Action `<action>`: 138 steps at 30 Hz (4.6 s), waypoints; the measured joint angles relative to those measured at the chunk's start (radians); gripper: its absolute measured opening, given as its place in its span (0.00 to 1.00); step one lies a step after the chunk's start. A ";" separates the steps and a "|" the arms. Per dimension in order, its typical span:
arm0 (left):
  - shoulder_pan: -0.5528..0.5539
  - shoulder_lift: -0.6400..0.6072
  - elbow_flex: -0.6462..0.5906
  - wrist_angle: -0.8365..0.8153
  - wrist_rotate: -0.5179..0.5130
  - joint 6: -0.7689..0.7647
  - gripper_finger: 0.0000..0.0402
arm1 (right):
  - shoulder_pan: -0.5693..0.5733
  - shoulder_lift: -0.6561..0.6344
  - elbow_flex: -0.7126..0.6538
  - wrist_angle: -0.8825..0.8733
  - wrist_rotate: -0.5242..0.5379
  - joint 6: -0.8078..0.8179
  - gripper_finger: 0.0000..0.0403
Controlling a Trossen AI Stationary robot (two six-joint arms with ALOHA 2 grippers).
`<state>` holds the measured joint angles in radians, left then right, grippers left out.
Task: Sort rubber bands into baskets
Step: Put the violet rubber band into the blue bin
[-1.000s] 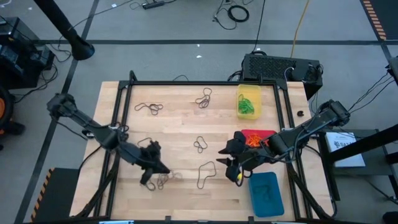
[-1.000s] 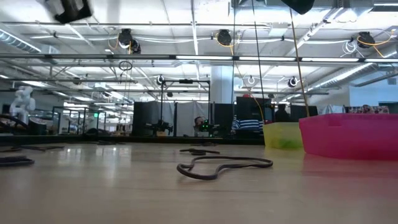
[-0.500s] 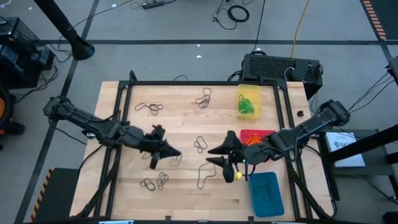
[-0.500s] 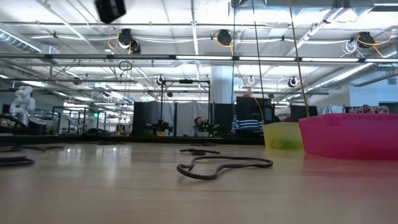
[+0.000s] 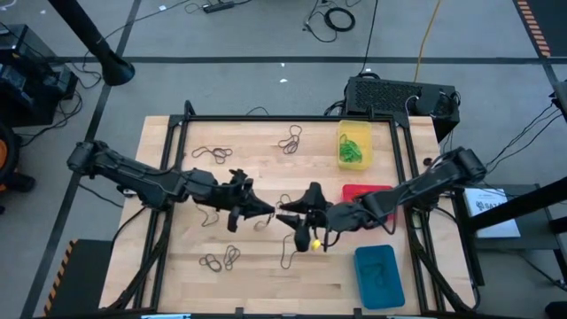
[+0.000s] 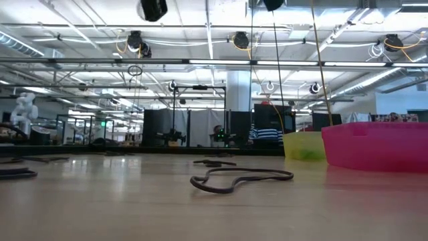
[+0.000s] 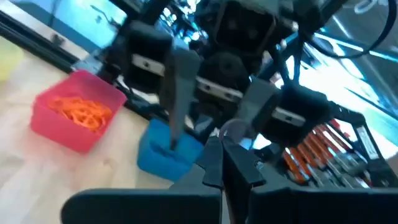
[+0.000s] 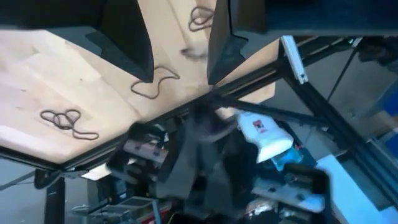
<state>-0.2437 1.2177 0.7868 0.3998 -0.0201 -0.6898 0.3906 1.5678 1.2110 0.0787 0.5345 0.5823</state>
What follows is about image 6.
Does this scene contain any colourful patterned board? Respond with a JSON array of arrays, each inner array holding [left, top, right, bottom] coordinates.
[[370, 113, 420, 124]]

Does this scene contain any red plastic basket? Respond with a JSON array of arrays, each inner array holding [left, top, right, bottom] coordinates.
[[320, 121, 428, 173]]

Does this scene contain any black hanging cable ring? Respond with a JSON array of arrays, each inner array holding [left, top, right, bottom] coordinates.
[[127, 64, 144, 78]]

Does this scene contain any black partition panel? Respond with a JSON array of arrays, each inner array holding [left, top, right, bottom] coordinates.
[[141, 108, 189, 148]]

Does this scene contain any white humanoid robot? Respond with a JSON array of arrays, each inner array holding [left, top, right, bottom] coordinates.
[[9, 92, 39, 135]]

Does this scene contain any black ceiling cable reel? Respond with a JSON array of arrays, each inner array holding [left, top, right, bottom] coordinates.
[[383, 33, 405, 53], [127, 30, 153, 59], [232, 31, 251, 51]]

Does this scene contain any black rubber band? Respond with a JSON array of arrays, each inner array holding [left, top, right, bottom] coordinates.
[[193, 159, 237, 168], [0, 167, 39, 181], [0, 155, 70, 165], [189, 167, 295, 195]]

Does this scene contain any yellow hanging cable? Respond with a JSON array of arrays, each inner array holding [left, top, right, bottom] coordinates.
[[310, 0, 334, 127]]

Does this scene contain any black hanging cable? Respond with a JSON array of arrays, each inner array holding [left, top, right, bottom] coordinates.
[[270, 9, 288, 135]]

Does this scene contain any yellow plastic basket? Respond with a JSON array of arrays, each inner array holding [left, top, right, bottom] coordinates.
[[282, 131, 327, 162]]

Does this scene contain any black metal rig frame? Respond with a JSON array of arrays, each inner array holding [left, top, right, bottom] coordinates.
[[171, 84, 229, 148]]

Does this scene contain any heap of green rubber bands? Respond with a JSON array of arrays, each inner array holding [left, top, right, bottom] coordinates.
[[290, 148, 324, 161]]

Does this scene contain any long ceiling light bar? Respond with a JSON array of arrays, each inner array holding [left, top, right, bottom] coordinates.
[[0, 57, 428, 68]]

